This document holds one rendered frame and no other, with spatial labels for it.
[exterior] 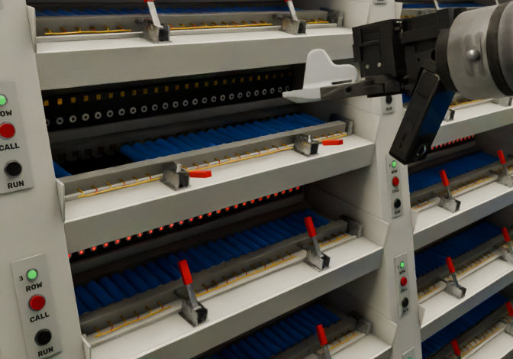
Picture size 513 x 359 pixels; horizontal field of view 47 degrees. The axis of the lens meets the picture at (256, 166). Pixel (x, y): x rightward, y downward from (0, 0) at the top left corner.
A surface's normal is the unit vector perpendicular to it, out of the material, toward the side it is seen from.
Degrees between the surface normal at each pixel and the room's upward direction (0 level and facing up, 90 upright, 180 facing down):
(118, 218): 109
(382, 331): 90
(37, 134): 90
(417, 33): 90
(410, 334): 90
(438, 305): 18
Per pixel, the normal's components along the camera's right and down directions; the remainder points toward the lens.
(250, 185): 0.66, 0.35
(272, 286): 0.10, -0.92
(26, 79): 0.66, 0.04
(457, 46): -0.74, -0.15
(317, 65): -0.26, 0.16
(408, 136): -0.76, 0.16
